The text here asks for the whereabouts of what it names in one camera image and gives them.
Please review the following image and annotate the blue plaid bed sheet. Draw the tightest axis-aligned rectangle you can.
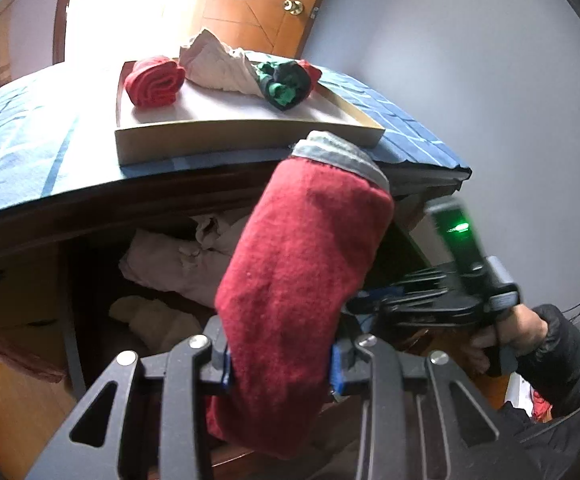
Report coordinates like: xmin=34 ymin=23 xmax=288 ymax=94
xmin=0 ymin=63 xmax=472 ymax=210

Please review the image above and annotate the pale pink crumpled garment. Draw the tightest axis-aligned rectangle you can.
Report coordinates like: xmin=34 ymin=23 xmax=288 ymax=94
xmin=119 ymin=208 xmax=251 ymax=308

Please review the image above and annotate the brass door knob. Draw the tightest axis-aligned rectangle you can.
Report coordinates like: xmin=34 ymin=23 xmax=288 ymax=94
xmin=283 ymin=0 xmax=304 ymax=16

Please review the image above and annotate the black jacket right forearm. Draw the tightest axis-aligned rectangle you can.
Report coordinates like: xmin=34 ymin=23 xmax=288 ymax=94
xmin=499 ymin=304 xmax=580 ymax=479

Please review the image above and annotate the bright red garment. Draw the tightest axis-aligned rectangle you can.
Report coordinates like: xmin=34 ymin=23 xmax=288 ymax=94
xmin=124 ymin=55 xmax=186 ymax=108

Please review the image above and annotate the orange wooden door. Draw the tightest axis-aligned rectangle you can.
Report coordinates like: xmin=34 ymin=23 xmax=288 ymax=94
xmin=189 ymin=0 xmax=322 ymax=58

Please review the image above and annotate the person's right hand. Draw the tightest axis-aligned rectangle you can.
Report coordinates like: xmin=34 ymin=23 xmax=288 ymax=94
xmin=461 ymin=304 xmax=549 ymax=374

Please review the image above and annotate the green and navy garment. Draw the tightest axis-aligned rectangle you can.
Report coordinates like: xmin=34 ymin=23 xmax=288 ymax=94
xmin=254 ymin=61 xmax=314 ymax=112

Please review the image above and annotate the dark red garment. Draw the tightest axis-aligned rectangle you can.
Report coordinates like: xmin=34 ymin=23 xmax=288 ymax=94
xmin=206 ymin=131 xmax=394 ymax=458

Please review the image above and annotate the small red garment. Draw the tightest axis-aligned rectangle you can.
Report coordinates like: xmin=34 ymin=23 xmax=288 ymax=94
xmin=297 ymin=58 xmax=322 ymax=91

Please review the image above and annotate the cream fleece garment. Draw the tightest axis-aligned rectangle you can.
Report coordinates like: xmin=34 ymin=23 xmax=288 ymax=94
xmin=109 ymin=296 xmax=202 ymax=353

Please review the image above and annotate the dark wooden open drawer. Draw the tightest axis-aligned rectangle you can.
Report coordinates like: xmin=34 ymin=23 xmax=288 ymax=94
xmin=0 ymin=199 xmax=511 ymax=480

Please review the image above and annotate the beige knit garment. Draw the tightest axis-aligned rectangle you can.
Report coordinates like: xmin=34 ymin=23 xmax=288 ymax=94
xmin=178 ymin=28 xmax=263 ymax=98

